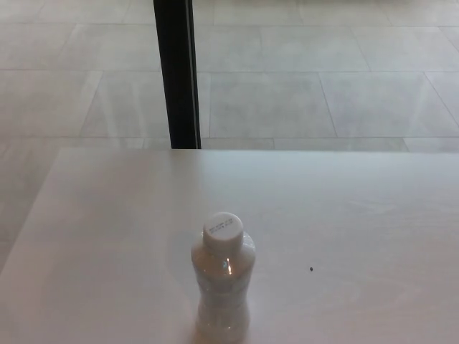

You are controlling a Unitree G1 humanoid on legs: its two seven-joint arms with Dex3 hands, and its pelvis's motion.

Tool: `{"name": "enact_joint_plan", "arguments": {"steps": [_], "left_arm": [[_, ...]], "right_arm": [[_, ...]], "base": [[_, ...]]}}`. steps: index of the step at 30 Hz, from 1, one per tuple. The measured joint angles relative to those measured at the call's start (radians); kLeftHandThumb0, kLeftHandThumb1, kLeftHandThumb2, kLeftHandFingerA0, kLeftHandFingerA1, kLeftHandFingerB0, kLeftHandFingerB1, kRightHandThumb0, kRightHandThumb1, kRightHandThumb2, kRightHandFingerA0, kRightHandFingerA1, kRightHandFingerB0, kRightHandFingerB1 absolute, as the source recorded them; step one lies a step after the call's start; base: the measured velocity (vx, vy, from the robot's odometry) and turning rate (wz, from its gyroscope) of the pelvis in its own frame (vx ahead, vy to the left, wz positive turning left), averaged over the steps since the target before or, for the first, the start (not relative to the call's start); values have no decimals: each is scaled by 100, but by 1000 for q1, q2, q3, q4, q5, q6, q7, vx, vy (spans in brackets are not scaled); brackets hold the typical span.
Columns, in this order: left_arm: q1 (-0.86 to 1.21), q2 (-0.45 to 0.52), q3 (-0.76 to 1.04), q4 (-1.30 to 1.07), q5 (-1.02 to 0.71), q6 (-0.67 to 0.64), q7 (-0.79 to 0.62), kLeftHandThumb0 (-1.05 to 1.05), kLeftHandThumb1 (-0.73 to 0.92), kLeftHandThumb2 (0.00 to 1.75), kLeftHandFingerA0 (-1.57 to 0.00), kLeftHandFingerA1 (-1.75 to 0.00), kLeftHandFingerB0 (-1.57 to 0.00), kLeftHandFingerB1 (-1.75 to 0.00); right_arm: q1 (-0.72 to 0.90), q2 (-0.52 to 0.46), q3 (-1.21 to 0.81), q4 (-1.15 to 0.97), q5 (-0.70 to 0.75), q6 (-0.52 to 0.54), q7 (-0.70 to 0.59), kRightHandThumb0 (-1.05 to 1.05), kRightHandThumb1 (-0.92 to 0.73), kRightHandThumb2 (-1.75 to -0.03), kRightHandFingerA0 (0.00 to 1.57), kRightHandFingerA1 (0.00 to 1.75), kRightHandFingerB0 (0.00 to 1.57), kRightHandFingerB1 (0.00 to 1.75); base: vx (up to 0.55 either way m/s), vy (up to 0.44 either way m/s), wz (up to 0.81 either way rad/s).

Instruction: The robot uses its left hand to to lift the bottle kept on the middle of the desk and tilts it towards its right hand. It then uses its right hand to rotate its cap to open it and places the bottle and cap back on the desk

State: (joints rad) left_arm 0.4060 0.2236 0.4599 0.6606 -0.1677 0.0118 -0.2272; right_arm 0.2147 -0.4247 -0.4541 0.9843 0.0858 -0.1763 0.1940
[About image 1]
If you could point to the white plastic bottle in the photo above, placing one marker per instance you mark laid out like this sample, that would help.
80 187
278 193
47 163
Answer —
222 286

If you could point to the black vertical post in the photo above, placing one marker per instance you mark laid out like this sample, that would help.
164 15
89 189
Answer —
175 71

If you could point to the white screw cap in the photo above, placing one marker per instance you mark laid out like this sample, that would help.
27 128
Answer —
222 231

